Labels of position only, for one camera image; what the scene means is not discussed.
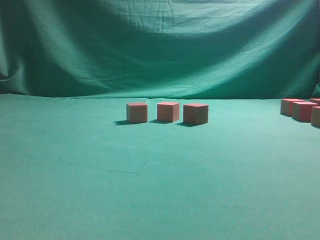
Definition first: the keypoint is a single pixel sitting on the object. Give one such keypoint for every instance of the green cloth backdrop and cover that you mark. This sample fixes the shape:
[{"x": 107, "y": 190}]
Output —
[{"x": 73, "y": 168}]

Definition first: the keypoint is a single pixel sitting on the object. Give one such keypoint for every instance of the placed pink cube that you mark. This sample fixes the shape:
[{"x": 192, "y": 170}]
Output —
[
  {"x": 137, "y": 112},
  {"x": 168, "y": 111},
  {"x": 195, "y": 113}
]

